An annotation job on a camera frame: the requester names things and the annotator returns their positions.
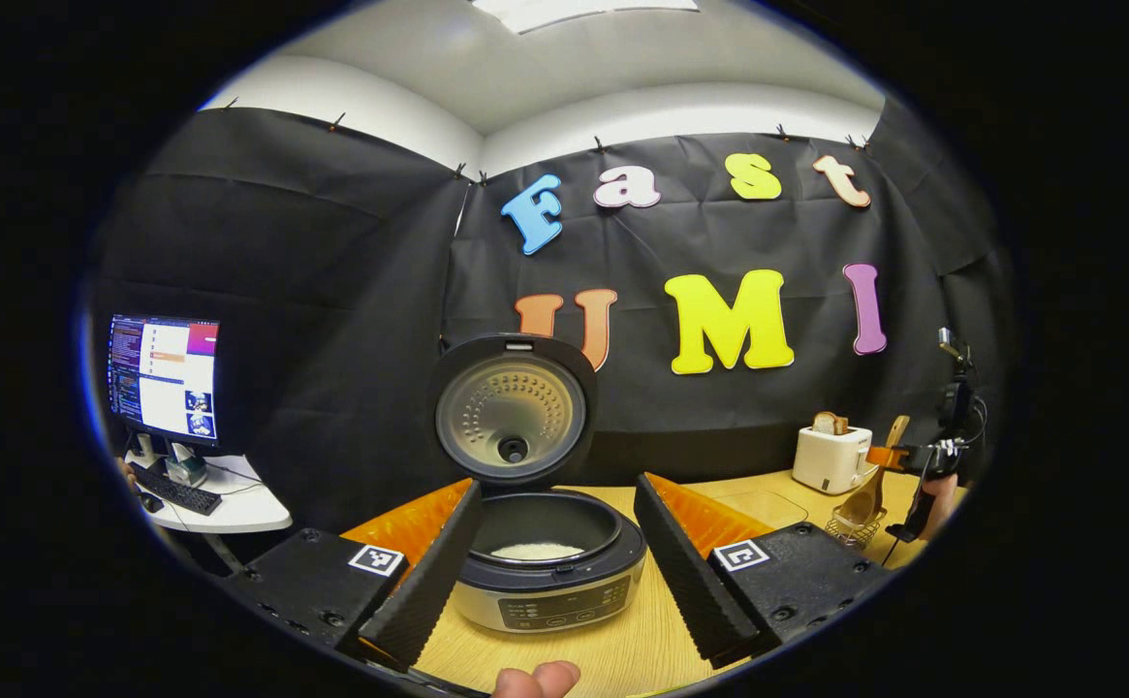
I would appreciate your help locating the black backdrop cloth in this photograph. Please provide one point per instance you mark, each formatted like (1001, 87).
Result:
(351, 291)

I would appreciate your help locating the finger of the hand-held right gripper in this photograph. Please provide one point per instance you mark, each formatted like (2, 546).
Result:
(889, 457)

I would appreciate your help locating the white toaster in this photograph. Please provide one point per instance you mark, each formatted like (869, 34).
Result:
(831, 460)

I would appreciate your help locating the white side table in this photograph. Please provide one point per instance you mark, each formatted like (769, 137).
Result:
(249, 504)

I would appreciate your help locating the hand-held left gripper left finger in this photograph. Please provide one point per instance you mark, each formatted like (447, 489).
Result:
(433, 582)

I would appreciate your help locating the white rice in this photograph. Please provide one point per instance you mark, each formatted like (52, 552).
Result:
(537, 552)

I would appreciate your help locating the toasted bread slice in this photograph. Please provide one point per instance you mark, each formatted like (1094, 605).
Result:
(829, 424)

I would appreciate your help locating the clear plastic rice container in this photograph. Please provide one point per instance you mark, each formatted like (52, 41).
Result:
(763, 509)

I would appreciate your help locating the computer monitor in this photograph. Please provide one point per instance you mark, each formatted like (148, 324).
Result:
(165, 378)

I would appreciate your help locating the wooden spoon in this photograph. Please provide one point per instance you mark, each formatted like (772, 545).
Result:
(864, 499)

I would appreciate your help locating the black computer mouse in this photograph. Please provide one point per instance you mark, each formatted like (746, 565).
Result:
(151, 502)

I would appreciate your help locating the black keyboard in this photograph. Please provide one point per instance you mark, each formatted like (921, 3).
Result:
(176, 490)

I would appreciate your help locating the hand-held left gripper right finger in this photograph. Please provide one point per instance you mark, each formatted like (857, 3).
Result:
(685, 582)

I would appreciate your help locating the ceiling light panel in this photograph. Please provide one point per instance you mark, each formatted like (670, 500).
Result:
(583, 12)

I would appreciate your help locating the silver black rice cooker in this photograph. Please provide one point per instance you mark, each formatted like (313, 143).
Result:
(511, 417)

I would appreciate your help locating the small green box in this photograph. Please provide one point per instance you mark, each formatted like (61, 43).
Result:
(186, 471)

